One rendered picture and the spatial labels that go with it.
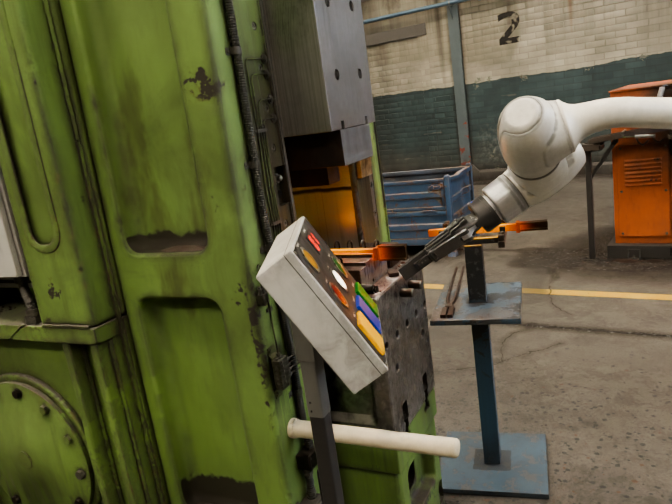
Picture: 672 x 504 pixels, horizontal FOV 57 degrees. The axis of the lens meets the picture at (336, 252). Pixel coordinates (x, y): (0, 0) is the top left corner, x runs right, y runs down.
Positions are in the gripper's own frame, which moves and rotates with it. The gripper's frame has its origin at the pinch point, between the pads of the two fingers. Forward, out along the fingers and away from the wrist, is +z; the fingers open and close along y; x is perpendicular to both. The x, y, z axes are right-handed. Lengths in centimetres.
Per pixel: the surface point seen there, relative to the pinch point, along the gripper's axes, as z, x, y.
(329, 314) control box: 15.2, 9.4, -26.9
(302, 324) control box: 20.1, 10.9, -26.9
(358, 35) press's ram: -24, 48, 53
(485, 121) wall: -159, -112, 809
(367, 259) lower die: 12.5, -2.2, 42.5
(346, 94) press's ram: -11, 38, 41
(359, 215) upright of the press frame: 9, 5, 74
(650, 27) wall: -368, -126, 691
